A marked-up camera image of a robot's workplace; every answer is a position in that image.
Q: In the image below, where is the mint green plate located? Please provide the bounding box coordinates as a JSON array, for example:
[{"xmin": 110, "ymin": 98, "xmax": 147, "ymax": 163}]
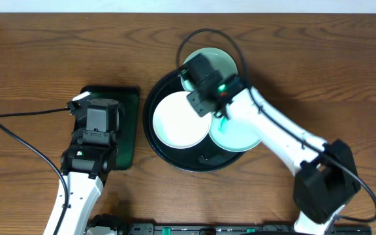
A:
[
  {"xmin": 183, "ymin": 48, "xmax": 238, "ymax": 83},
  {"xmin": 209, "ymin": 116, "xmax": 260, "ymax": 152}
]

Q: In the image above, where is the white plate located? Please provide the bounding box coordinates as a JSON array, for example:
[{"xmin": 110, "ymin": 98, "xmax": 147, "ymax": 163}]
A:
[{"xmin": 152, "ymin": 91, "xmax": 212, "ymax": 149}]

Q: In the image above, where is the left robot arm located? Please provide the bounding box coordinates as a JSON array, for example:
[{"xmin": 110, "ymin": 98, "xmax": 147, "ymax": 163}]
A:
[{"xmin": 44, "ymin": 98, "xmax": 123, "ymax": 234}]

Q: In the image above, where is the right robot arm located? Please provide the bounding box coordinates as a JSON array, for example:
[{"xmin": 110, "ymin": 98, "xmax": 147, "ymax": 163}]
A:
[{"xmin": 181, "ymin": 51, "xmax": 362, "ymax": 234}]

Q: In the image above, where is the rectangular black tray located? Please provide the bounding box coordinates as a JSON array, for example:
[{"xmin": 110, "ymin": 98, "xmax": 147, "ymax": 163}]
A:
[{"xmin": 71, "ymin": 86, "xmax": 140, "ymax": 170}]

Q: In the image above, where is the round black tray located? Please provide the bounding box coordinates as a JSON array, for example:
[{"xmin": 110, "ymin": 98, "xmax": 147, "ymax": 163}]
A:
[{"xmin": 143, "ymin": 71, "xmax": 245, "ymax": 172}]

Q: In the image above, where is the left black cable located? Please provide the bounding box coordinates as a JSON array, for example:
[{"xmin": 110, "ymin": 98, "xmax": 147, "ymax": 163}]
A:
[{"xmin": 0, "ymin": 107, "xmax": 71, "ymax": 235}]

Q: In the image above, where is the black cable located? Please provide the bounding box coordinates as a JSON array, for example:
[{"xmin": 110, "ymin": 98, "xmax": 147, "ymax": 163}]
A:
[
  {"xmin": 0, "ymin": 107, "xmax": 71, "ymax": 235},
  {"xmin": 176, "ymin": 28, "xmax": 376, "ymax": 223}
]

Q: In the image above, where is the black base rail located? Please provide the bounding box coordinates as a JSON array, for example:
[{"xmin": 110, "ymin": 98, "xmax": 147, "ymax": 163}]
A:
[{"xmin": 86, "ymin": 213, "xmax": 373, "ymax": 235}]

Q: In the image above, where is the right black cable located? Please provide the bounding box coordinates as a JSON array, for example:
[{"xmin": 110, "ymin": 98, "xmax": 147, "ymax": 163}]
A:
[{"xmin": 176, "ymin": 28, "xmax": 376, "ymax": 223}]

